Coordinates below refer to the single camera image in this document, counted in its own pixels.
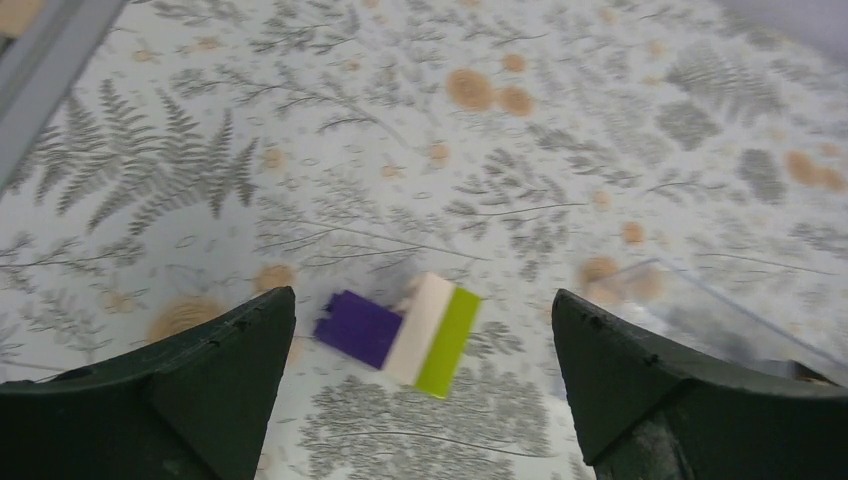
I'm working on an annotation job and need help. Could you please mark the clear card box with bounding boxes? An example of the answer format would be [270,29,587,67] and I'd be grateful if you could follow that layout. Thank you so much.
[586,259,847,387]

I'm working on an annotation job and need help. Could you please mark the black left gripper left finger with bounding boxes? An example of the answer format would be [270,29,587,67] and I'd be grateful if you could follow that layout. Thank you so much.
[1,287,296,479]

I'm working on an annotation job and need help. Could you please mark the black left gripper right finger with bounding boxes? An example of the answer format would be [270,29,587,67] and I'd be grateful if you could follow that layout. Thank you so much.
[551,289,847,479]

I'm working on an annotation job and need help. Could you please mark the purple white green block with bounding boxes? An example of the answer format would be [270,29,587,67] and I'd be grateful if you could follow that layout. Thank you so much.
[313,272,482,399]

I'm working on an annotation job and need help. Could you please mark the floral patterned table mat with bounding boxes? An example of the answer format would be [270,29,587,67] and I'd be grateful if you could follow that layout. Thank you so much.
[1,1,847,479]

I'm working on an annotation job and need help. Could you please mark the aluminium frame rail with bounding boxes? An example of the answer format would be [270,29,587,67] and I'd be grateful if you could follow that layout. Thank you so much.
[1,1,126,187]

